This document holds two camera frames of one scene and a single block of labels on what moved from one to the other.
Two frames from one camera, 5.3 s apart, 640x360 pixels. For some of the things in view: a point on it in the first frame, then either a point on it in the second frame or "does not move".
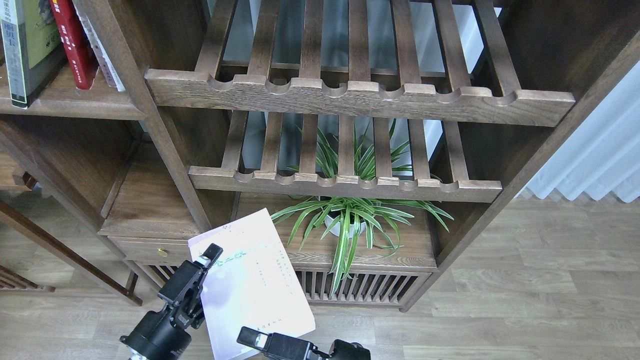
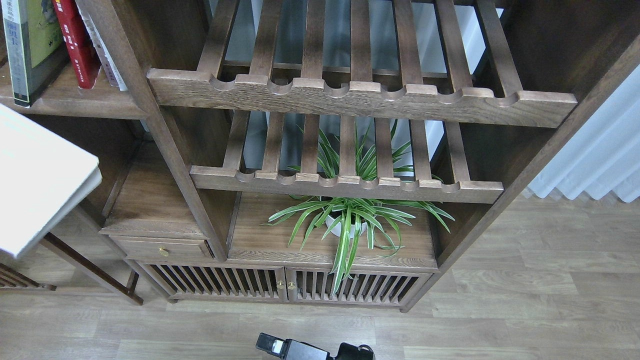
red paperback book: [82, 55] does not move
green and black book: [34, 51] does not move
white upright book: [113, 78] does not move
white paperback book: [250, 285] to [41, 173]
